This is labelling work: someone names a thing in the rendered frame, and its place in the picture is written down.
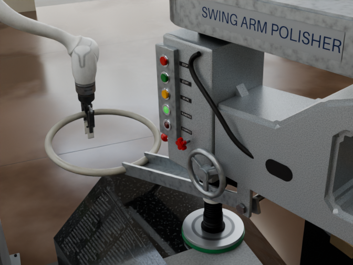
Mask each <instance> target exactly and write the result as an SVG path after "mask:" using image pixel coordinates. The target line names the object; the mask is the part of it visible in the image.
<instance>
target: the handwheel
mask: <svg viewBox="0 0 353 265"><path fill-rule="evenodd" d="M198 154H199V155H204V156H205V157H206V158H208V159H209V160H210V161H211V162H212V164H213V165H211V166H210V165H208V164H205V165H202V164H201V163H200V162H199V161H198V159H197V158H196V157H195V155H198ZM192 162H193V163H194V164H195V165H196V166H197V167H198V169H197V175H198V178H199V179H200V180H201V181H203V186H202V185H201V184H200V183H199V181H198V180H197V178H196V176H195V174H194V171H193V165H192ZM186 168H187V172H188V175H189V177H190V180H191V181H192V183H193V185H194V186H195V188H196V189H197V190H198V191H199V192H200V193H201V194H203V195H205V196H207V197H210V198H217V197H219V196H221V195H222V194H223V192H224V190H225V187H226V177H225V172H224V170H223V167H222V165H221V163H220V162H219V160H218V159H217V158H216V157H215V156H214V155H213V154H212V153H211V152H209V151H208V150H206V149H203V148H195V149H193V150H191V151H190V152H189V154H188V156H187V159H186ZM217 174H218V176H219V181H220V185H219V188H218V190H217V191H209V180H210V179H212V178H213V177H214V175H217Z"/></svg>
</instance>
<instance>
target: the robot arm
mask: <svg viewBox="0 0 353 265"><path fill-rule="evenodd" d="M0 22H2V23H4V24H6V25H8V26H10V27H12V28H15V29H17V30H21V31H23V32H27V33H30V34H34V35H38V36H42V37H46V38H50V39H53V40H56V41H58V42H60V43H61V44H63V45H64V46H65V47H66V48H67V51H68V55H70V57H71V67H72V74H73V77H74V79H75V88H76V92H77V94H78V100H79V101H80V102H81V111H85V113H86V117H84V128H85V134H88V139H90V138H94V127H95V117H94V113H95V111H94V110H93V109H92V103H91V102H92V101H94V100H95V91H96V81H95V77H96V72H97V62H98V59H99V47H98V45H97V43H96V42H95V41H94V40H93V39H91V38H88V37H82V36H73V35H71V34H69V33H67V32H65V31H63V30H61V29H59V28H56V27H53V26H50V25H47V24H44V23H41V22H38V21H36V20H33V19H30V18H28V17H25V16H23V15H21V14H19V13H17V12H16V11H14V10H13V9H11V8H10V7H9V6H8V5H7V4H6V3H5V2H4V1H3V0H0Z"/></svg>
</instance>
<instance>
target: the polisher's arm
mask: <svg viewBox="0 0 353 265"><path fill-rule="evenodd" d="M199 56H201V53H200V51H198V52H196V53H194V54H193V55H192V56H191V57H190V59H189V64H188V66H189V71H190V74H191V76H192V78H193V80H194V82H195V83H196V85H197V86H198V88H199V90H200V91H201V93H202V94H203V96H204V97H205V99H206V100H207V102H208V103H209V105H210V106H211V108H212V110H213V111H214V113H215V157H216V158H217V159H218V160H219V162H220V163H221V165H222V167H223V170H224V172H225V176H226V177H228V178H230V179H232V180H234V181H236V182H237V204H236V205H238V204H242V205H243V206H244V207H245V210H246V213H244V214H243V215H244V216H246V217H248V218H250V217H251V216H252V199H253V191H254V192H255V193H257V194H259V195H261V196H263V197H265V198H266V199H268V200H270V201H272V202H274V203H276V204H278V205H279V206H281V207H283V208H285V209H287V210H289V211H290V212H292V213H294V214H296V215H298V216H300V217H302V218H303V219H305V220H307V221H309V222H311V223H313V224H314V225H316V226H318V227H320V228H322V229H324V230H326V231H327V232H329V233H331V234H333V235H334V236H336V237H338V238H340V239H342V240H344V241H346V242H347V243H349V244H351V245H353V84H352V85H350V86H348V87H346V88H344V89H342V90H340V91H338V92H336V93H334V94H332V95H330V96H328V97H326V98H323V99H320V98H317V99H315V100H314V99H311V98H307V97H303V96H300V95H295V94H292V93H288V92H285V91H281V90H278V89H273V88H270V87H266V86H262V85H259V86H256V87H254V88H252V89H250V90H248V93H249V94H248V95H245V96H243V97H240V96H234V97H232V98H229V99H227V100H225V101H223V102H221V103H218V107H217V106H216V105H215V103H214V101H213V100H212V98H211V97H210V95H209V94H208V92H207V91H206V89H205V88H204V86H203V85H202V83H201V82H200V80H199V78H198V76H197V75H196V73H195V70H194V66H193V62H194V60H195V59H196V58H197V57H199Z"/></svg>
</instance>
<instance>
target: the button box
mask: <svg viewBox="0 0 353 265"><path fill-rule="evenodd" d="M155 53H156V64H157V83H158V103H159V123H160V132H161V133H163V134H165V135H167V136H169V137H171V138H173V139H175V140H178V138H180V137H181V122H180V88H179V54H178V49H177V48H174V47H172V46H169V45H166V44H164V43H163V42H160V43H157V44H156V45H155ZM161 55H166V57H167V58H168V61H169V64H168V66H167V67H164V66H162V64H161V63H160V56H161ZM162 72H166V73H167V74H168V76H169V82H168V83H167V84H165V83H164V82H163V81H162V80H161V73H162ZM163 88H166V89H167V90H168V91H169V93H170V98H169V99H168V100H166V99H164V98H163V97H162V89H163ZM163 104H167V105H168V106H169V107H170V110H171V113H170V115H168V116H167V115H166V114H165V113H164V112H163V110H162V106H163ZM165 119H167V120H168V121H169V122H170V124H171V130H166V129H165V128H164V125H163V121H164V120H165Z"/></svg>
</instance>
